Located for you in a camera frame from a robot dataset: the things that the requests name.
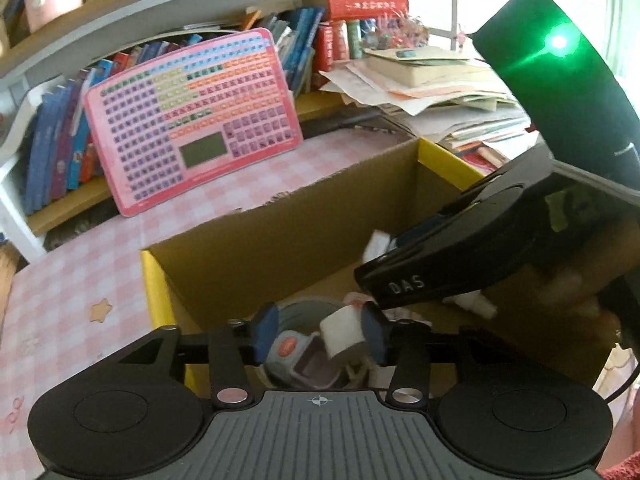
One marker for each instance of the colourful decorated box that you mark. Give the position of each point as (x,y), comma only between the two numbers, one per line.
(400,32)

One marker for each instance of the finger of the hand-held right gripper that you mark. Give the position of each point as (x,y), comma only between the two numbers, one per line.
(424,230)

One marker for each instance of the row of blue books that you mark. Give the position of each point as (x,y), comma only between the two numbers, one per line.
(300,45)
(55,150)

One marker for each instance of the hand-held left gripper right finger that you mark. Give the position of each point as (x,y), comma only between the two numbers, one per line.
(375,332)

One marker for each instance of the white bookshelf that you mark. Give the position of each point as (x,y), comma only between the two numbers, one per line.
(150,10)

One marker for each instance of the small grey toy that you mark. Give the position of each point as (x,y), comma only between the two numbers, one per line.
(290,352)

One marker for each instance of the large red book box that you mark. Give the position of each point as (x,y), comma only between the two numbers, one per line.
(365,6)

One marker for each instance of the small red box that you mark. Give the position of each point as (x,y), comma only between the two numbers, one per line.
(324,47)

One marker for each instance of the thick pale book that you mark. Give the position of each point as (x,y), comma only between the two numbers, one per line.
(430,67)

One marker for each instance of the pink knitted garment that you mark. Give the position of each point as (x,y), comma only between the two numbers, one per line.
(625,465)

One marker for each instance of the pink checked tablecloth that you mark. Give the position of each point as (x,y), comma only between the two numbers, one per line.
(75,280)

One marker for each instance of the yellow cardboard box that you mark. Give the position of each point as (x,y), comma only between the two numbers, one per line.
(280,240)

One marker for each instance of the white tape roll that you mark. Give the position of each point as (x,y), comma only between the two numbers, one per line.
(310,305)

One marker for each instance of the pink keyboard learning board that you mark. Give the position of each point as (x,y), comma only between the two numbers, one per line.
(200,110)

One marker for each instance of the person's right hand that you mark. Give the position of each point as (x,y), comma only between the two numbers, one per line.
(575,295)

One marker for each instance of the pile of papers and books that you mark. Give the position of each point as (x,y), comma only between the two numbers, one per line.
(450,105)

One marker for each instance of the white small roll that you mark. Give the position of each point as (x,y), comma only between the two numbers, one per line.
(342,332)

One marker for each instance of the white small packet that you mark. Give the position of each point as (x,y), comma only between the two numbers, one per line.
(377,244)

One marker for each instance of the black elongated object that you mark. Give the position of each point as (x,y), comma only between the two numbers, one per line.
(340,122)

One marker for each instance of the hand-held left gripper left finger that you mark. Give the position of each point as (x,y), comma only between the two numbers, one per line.
(267,331)

